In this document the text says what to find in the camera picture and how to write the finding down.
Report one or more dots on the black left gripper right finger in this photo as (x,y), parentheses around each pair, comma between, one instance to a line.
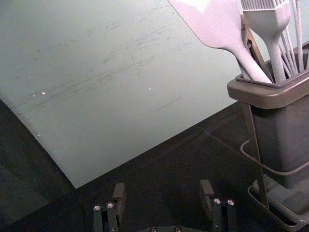
(206,195)

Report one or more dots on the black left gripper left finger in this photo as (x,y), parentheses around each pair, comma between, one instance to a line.
(120,198)

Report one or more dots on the black table cloth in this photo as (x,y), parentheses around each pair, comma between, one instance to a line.
(173,159)

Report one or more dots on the black rack with steel bars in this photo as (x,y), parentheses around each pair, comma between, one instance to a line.
(272,200)

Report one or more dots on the grey plastic utensil holder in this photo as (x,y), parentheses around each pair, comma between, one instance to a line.
(282,135)

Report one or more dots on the brown metal tongs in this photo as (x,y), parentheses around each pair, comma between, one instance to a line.
(252,46)

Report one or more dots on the white silicone spatula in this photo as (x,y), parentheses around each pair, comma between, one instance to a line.
(217,24)

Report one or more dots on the white silicone basting brush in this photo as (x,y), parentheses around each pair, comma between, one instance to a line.
(265,21)

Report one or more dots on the white silicone whisk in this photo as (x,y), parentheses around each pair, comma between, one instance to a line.
(299,36)

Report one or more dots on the plain pale wall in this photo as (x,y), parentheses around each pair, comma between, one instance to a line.
(96,72)

